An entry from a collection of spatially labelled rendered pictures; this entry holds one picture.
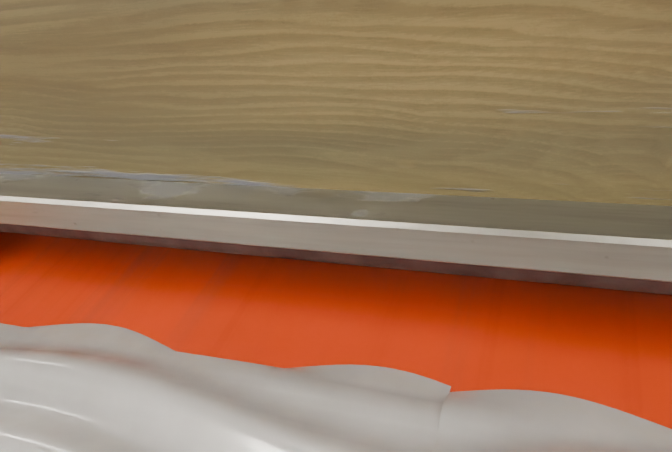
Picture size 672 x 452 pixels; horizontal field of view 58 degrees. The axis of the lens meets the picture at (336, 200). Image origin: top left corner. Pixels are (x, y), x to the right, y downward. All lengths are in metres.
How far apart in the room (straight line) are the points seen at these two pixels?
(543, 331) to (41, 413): 0.13
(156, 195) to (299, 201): 0.04
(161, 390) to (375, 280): 0.07
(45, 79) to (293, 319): 0.09
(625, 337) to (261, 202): 0.10
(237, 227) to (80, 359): 0.06
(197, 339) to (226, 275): 0.03
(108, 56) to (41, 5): 0.02
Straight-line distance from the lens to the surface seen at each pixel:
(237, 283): 0.20
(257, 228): 0.15
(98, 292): 0.22
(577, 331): 0.17
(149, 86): 0.16
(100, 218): 0.18
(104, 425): 0.17
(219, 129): 0.16
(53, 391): 0.18
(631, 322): 0.17
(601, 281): 0.17
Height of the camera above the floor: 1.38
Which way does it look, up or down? 60 degrees down
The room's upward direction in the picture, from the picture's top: 37 degrees counter-clockwise
